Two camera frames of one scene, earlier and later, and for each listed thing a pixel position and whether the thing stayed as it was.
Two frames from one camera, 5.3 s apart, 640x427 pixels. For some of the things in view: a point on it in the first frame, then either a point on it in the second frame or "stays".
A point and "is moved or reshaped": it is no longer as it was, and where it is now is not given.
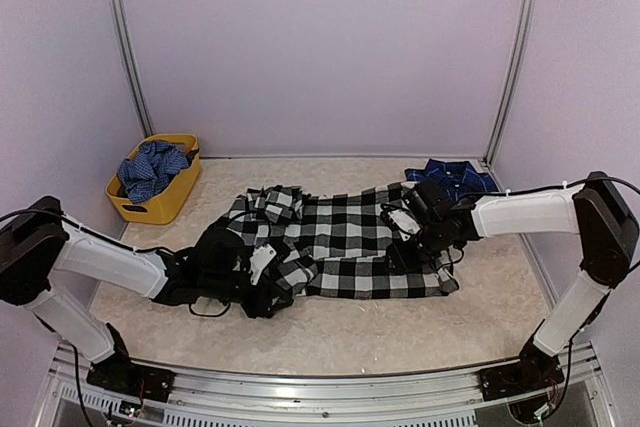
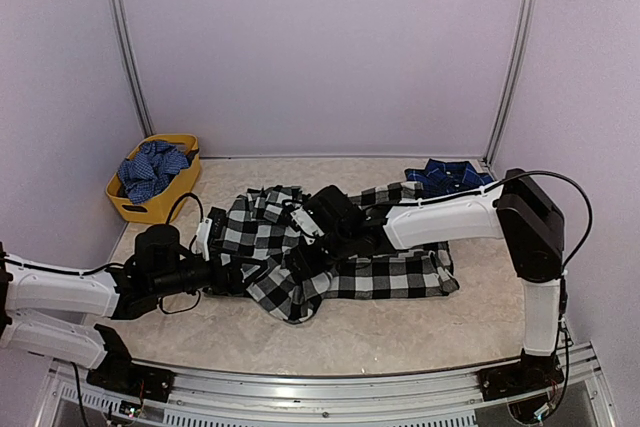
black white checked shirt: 335,239 is moved or reshaped
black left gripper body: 254,306 → 219,283
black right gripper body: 432,244 → 336,251
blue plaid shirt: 458,178 stays
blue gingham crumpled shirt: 149,170 stays
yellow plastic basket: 160,208 → 186,141
